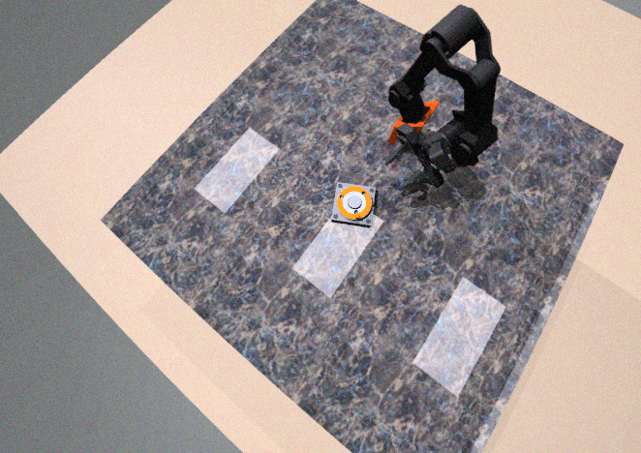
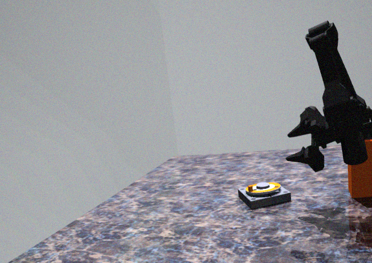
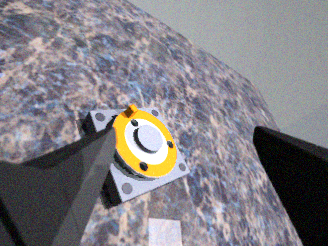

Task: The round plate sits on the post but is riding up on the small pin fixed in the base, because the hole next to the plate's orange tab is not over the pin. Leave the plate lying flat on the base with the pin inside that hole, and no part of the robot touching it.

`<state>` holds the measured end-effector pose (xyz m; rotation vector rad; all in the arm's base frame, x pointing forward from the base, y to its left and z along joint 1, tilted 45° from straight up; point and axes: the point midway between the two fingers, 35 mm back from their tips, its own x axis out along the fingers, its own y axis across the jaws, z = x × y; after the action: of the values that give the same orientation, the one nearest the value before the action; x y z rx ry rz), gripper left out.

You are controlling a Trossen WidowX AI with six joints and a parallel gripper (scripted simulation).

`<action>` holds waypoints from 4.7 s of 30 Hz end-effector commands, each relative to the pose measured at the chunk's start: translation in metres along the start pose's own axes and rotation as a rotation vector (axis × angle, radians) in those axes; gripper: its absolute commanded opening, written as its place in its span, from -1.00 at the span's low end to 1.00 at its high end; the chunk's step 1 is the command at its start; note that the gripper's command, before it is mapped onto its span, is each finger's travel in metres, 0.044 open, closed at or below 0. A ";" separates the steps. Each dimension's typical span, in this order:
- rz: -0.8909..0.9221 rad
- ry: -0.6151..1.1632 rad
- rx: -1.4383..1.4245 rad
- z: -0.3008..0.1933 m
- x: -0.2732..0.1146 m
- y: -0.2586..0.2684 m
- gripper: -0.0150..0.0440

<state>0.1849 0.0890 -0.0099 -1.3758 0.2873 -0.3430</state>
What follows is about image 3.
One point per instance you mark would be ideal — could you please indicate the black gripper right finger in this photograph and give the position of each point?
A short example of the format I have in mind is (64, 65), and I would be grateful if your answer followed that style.
(298, 170)

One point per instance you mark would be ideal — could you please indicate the yellow round plate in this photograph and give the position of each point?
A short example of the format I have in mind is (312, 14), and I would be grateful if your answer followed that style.
(156, 165)

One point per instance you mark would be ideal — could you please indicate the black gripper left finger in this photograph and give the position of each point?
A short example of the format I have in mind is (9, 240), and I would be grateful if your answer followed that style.
(47, 201)

